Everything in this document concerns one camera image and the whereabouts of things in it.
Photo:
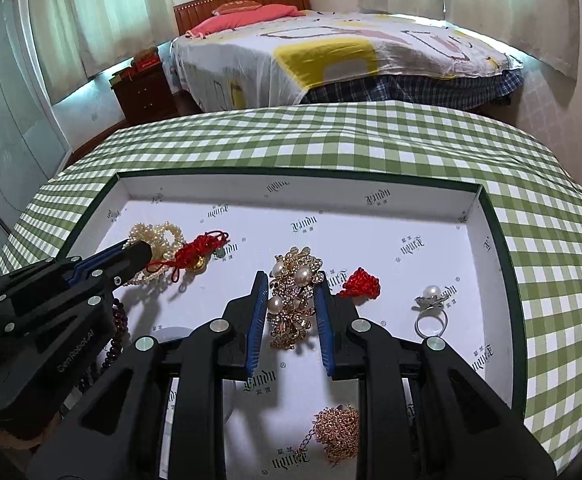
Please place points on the red knot charm gold pendant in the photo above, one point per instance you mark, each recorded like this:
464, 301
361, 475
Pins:
362, 284

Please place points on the gold pearl flower brooch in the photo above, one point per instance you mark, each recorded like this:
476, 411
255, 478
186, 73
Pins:
291, 310

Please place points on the green checked tablecloth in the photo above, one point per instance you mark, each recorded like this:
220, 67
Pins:
321, 135

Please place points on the pink pillow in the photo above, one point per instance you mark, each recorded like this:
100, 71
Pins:
241, 21

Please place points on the red knot charm gold bell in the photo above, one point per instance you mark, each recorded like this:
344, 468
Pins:
196, 250

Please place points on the blue plaid bed sheet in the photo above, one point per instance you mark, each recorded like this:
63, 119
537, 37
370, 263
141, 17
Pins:
421, 87

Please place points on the pale green curtain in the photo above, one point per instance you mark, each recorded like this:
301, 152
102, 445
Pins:
496, 5
101, 10

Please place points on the brown stuffed toy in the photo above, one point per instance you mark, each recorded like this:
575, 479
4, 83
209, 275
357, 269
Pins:
148, 53

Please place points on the frosted glass wardrobe door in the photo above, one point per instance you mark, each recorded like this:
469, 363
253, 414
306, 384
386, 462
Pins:
11, 110

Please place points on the dark green shallow box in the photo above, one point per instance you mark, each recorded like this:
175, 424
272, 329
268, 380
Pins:
371, 230

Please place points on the small patterned pillow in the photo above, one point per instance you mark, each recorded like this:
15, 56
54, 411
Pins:
236, 7

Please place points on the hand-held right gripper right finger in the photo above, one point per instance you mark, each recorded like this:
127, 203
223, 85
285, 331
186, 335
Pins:
324, 332

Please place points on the wooden nightstand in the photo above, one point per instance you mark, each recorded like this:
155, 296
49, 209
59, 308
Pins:
143, 95

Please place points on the person's left hand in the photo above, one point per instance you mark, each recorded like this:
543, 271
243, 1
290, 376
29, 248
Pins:
21, 435

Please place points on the patterned white bed cover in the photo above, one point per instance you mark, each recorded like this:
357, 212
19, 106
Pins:
251, 65

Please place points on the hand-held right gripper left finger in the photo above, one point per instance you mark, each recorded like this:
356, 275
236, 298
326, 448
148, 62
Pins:
255, 327

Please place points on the white bangle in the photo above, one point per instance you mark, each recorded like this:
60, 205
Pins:
173, 334

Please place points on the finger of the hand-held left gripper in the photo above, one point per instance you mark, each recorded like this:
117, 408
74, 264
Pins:
131, 262
98, 261

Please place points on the wooden headboard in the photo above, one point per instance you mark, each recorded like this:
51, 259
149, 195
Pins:
196, 7

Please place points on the red box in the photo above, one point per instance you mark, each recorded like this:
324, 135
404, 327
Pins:
146, 65

